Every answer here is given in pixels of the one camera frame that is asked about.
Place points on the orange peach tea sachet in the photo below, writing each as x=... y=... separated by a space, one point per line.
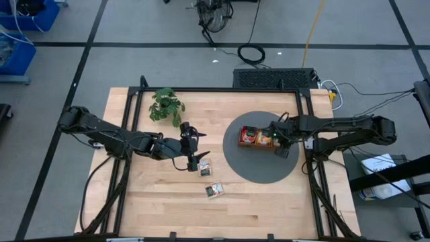
x=264 y=138

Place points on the red strawberry tea sachet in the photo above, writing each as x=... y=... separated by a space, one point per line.
x=248 y=135

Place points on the yellow plug connector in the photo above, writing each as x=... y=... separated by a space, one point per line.
x=332 y=97

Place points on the wooden three-compartment tray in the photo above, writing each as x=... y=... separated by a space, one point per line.
x=255 y=147

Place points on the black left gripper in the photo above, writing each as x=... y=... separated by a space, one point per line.
x=183 y=148

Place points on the grey round woven mat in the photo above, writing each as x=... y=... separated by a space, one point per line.
x=255 y=168

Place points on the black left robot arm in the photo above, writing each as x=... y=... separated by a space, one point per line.
x=111 y=138

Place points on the white paper booklet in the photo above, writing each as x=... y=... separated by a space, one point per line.
x=374 y=164

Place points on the black metal beam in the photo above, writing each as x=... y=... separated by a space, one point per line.
x=389 y=174

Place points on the green plant in white pot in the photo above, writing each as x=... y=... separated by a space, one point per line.
x=164 y=104

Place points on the black mesh computer tower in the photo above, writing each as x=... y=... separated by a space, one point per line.
x=268 y=79

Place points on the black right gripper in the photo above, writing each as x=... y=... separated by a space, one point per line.
x=284 y=134

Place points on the blue plastic bin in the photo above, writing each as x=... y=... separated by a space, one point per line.
x=23 y=57
x=47 y=18

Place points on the black equipment foot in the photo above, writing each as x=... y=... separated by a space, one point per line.
x=5 y=112

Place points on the grey caster wheel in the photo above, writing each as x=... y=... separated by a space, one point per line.
x=417 y=236

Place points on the black floor fan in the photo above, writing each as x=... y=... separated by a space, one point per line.
x=213 y=15

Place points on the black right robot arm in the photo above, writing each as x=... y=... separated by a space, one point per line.
x=342 y=127

